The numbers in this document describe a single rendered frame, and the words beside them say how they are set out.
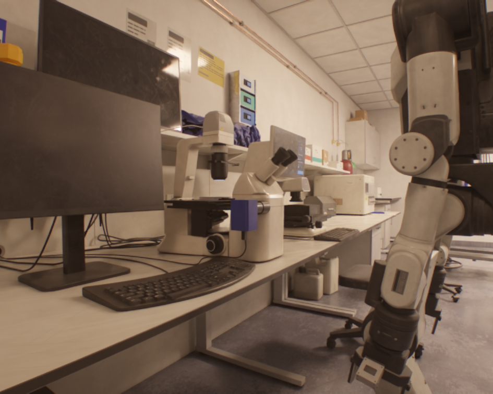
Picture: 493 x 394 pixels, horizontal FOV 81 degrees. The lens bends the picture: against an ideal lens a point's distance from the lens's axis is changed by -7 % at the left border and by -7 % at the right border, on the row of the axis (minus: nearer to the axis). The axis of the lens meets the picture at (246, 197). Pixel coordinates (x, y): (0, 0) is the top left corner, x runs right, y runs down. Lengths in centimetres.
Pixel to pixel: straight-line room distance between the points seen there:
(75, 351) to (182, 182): 89
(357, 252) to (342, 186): 74
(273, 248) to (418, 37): 74
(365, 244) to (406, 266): 289
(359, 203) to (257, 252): 237
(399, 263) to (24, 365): 62
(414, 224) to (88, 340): 60
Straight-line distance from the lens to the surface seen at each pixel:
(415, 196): 65
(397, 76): 83
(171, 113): 165
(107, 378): 174
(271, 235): 106
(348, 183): 335
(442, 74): 67
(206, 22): 252
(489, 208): 84
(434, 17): 71
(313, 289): 300
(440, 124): 63
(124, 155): 97
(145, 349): 184
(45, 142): 86
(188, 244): 118
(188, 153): 130
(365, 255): 355
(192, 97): 219
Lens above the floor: 98
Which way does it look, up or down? 1 degrees down
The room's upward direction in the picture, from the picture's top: straight up
